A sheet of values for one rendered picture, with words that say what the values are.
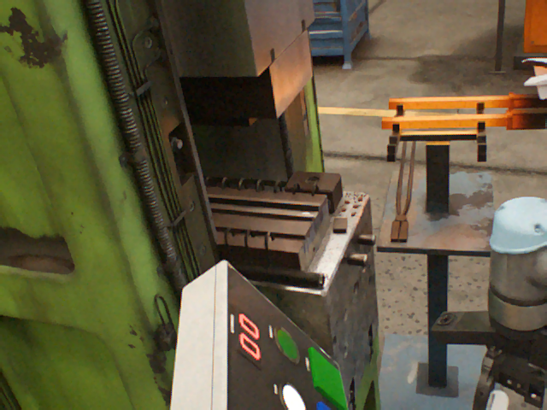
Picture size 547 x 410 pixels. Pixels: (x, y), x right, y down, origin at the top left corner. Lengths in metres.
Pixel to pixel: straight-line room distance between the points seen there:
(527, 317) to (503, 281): 0.05
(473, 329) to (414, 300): 1.69
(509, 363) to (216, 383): 0.38
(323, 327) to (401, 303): 1.28
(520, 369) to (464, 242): 0.80
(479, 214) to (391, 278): 1.00
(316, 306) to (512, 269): 0.56
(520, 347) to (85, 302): 0.66
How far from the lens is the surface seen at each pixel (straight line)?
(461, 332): 0.84
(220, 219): 1.31
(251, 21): 0.94
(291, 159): 1.50
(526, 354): 0.84
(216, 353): 0.70
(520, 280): 0.73
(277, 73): 1.03
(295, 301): 1.22
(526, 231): 0.70
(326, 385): 0.87
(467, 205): 1.74
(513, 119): 1.60
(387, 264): 2.70
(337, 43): 4.98
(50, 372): 1.40
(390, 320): 2.43
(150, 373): 1.08
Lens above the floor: 1.68
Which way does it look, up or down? 32 degrees down
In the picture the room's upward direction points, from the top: 10 degrees counter-clockwise
